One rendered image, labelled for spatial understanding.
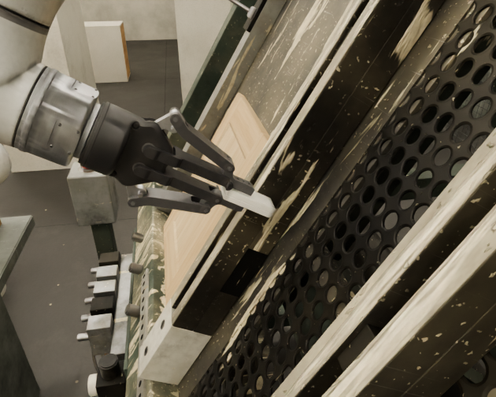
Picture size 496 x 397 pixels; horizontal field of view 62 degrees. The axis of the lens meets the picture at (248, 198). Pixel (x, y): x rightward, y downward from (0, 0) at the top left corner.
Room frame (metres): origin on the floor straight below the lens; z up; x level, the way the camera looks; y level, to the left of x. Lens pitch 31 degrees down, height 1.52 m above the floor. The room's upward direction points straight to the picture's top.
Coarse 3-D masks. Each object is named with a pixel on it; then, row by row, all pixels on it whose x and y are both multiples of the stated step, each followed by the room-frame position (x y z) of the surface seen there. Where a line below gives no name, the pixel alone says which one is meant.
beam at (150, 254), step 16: (144, 208) 1.06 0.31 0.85; (144, 224) 0.97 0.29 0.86; (160, 224) 0.91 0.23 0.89; (144, 240) 0.89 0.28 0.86; (160, 240) 0.84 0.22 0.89; (144, 256) 0.82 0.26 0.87; (160, 256) 0.78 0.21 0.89; (144, 272) 0.75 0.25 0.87; (160, 272) 0.72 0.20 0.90; (160, 288) 0.67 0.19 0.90; (160, 304) 0.62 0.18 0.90; (128, 368) 0.53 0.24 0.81; (128, 384) 0.49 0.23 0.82; (160, 384) 0.44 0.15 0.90
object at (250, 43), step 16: (272, 0) 1.05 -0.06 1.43; (272, 16) 1.05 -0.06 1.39; (256, 32) 1.04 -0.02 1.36; (240, 48) 1.04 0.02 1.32; (256, 48) 1.04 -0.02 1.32; (240, 64) 1.03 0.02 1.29; (224, 80) 1.02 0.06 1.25; (240, 80) 1.03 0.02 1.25; (224, 96) 1.02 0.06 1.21; (208, 112) 1.02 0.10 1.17; (224, 112) 1.02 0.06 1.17; (208, 128) 1.01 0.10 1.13; (160, 208) 0.99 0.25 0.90
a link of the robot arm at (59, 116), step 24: (48, 72) 0.41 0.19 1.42; (48, 96) 0.38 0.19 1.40; (72, 96) 0.39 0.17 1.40; (96, 96) 0.42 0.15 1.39; (24, 120) 0.37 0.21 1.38; (48, 120) 0.37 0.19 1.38; (72, 120) 0.38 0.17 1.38; (24, 144) 0.37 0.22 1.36; (48, 144) 0.37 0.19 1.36; (72, 144) 0.38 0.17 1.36
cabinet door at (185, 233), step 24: (240, 96) 0.92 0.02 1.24; (240, 120) 0.83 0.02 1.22; (216, 144) 0.89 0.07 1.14; (240, 144) 0.76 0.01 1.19; (264, 144) 0.66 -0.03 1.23; (240, 168) 0.69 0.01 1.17; (192, 216) 0.78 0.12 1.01; (216, 216) 0.66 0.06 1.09; (168, 240) 0.82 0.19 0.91; (192, 240) 0.70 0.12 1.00; (168, 264) 0.73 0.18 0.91; (168, 288) 0.66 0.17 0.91
